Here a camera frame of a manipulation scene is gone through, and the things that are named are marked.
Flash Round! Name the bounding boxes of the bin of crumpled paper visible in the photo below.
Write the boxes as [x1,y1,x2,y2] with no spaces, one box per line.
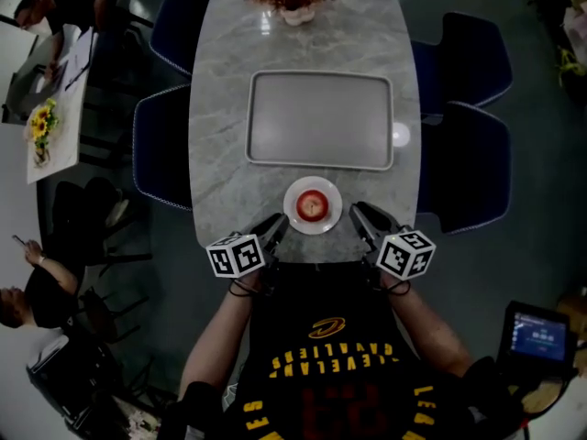
[122,405,162,440]

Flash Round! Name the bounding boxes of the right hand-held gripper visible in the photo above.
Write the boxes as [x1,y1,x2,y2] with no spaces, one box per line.
[348,200,437,292]

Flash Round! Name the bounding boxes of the person's right forearm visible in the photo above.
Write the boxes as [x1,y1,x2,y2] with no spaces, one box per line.
[379,274,474,379]

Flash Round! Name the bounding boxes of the person's black printed jersey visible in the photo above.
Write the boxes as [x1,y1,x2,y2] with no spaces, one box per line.
[160,260,529,440]

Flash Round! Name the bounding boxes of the sunflower bouquet in vase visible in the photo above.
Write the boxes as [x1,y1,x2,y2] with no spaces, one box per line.
[28,98,61,170]

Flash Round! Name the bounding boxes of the black metal chair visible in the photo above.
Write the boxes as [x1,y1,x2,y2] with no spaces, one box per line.
[49,176,155,266]
[74,286,151,344]

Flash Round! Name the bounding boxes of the black tablet with lit screen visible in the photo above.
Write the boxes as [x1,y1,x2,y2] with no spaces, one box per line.
[496,300,580,380]

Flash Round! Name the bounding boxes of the red apple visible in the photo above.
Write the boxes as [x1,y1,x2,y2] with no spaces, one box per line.
[295,189,330,223]

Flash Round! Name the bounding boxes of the blue upholstered chair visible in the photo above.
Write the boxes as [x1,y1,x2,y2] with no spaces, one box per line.
[150,0,214,78]
[409,11,515,119]
[132,84,194,213]
[415,100,513,237]

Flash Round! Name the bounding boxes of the white side table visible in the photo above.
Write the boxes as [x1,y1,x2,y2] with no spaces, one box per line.
[26,24,96,185]

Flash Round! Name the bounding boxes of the black wrist cord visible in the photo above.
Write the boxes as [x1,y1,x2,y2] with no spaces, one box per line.
[380,279,412,297]
[227,279,263,299]

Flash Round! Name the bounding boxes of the cardboard box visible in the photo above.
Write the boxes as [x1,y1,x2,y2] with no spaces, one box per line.
[556,286,587,330]

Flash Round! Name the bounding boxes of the white plate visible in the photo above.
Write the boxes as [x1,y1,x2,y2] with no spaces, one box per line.
[282,175,344,236]

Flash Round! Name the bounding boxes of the grey rectangular tray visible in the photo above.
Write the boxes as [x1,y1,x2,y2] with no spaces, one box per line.
[244,70,395,171]

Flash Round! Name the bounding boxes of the clothes rack with garments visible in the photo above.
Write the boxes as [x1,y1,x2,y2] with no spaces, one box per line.
[561,6,587,43]

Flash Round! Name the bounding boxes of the papers with clipboard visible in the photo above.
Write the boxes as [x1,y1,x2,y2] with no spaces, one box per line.
[45,27,95,94]

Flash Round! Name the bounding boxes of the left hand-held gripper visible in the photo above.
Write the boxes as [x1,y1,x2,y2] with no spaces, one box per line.
[205,212,291,295]

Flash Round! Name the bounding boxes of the black equipment case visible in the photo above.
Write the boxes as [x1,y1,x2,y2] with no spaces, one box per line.
[26,332,135,433]

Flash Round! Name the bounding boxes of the yellow green bundle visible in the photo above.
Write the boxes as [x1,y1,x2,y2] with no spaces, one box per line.
[556,48,587,87]

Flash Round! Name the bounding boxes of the person's left forearm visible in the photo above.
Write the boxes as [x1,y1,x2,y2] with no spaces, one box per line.
[177,271,263,402]

